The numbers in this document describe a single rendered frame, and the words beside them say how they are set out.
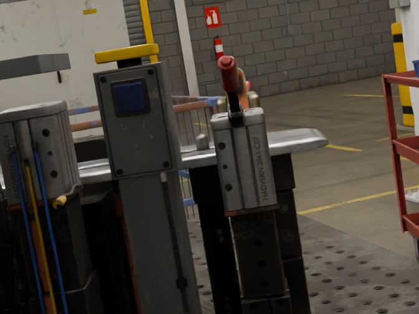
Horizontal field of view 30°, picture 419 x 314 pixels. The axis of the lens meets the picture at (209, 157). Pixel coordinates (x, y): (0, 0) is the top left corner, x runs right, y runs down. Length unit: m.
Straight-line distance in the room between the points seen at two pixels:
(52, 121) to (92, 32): 8.25
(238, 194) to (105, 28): 8.32
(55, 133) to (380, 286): 0.66
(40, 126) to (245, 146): 0.25
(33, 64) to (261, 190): 0.34
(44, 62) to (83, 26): 8.42
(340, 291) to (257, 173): 0.47
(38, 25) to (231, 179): 8.24
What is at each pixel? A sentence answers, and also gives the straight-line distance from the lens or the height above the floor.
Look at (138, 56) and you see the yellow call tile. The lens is 0.80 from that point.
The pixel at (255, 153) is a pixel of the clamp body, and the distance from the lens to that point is 0.96.
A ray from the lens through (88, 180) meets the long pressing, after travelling 1.10.
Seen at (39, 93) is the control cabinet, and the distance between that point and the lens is 9.13.
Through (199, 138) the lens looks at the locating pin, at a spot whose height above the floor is 1.02.
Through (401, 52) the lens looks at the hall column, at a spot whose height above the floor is 0.81.
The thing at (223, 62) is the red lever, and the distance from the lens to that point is 0.83.
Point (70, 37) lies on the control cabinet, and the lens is 9.18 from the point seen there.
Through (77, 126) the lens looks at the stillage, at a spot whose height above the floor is 0.93.
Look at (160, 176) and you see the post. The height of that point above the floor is 1.03.
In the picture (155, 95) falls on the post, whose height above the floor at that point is 1.11.
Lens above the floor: 1.15
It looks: 8 degrees down
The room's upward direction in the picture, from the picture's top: 9 degrees counter-clockwise
